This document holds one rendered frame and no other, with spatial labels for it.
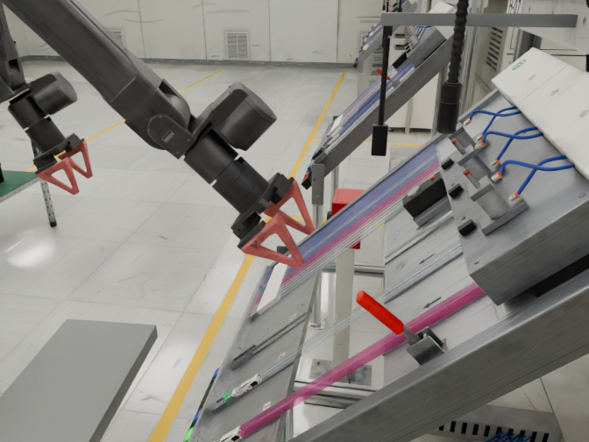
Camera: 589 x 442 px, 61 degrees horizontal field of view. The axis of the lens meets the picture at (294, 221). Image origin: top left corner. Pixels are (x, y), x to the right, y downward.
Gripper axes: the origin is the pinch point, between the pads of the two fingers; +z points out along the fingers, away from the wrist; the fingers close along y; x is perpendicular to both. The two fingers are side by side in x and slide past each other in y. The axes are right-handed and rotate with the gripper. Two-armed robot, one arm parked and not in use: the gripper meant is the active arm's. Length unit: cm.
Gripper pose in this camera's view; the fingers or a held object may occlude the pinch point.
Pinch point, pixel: (302, 244)
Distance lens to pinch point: 69.9
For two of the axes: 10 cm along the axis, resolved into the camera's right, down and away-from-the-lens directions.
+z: 7.1, 6.8, 1.8
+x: -6.8, 6.0, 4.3
